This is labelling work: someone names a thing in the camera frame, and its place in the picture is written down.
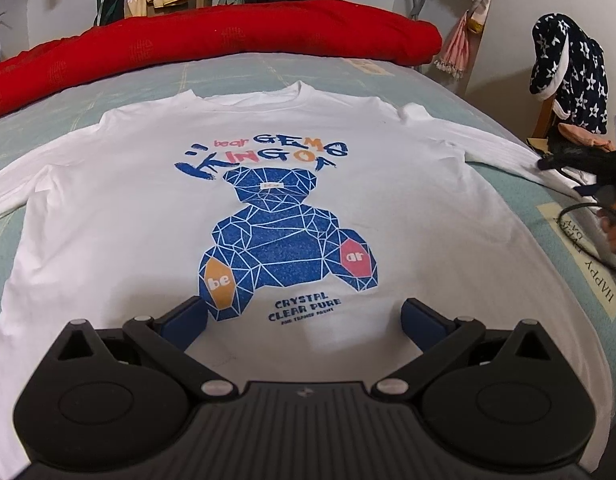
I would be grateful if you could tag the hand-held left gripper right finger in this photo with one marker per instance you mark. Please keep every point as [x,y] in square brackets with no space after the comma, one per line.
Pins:
[419,324]

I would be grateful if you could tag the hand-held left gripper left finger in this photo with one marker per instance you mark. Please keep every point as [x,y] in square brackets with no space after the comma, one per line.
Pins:
[185,322]

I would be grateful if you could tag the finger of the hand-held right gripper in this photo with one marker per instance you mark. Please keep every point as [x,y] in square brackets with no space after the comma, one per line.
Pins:
[573,161]
[595,193]

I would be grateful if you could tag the white bear print shirt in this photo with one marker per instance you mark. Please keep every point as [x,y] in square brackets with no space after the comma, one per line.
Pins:
[138,185]

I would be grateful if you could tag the pink cloth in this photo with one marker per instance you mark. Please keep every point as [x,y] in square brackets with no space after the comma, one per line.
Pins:
[585,136]

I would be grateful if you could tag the wooden chair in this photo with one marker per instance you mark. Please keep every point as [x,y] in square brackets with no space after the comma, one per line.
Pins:
[544,120]

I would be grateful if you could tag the navy star print robe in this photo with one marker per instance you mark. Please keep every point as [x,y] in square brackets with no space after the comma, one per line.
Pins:
[578,65]

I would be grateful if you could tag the bed with green plaid sheet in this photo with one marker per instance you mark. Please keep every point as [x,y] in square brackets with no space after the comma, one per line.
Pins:
[438,85]

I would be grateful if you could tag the pink tied curtain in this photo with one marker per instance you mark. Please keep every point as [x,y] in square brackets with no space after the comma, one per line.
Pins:
[478,0]

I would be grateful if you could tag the red rolled quilt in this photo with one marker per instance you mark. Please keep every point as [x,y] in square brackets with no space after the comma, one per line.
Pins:
[238,30]

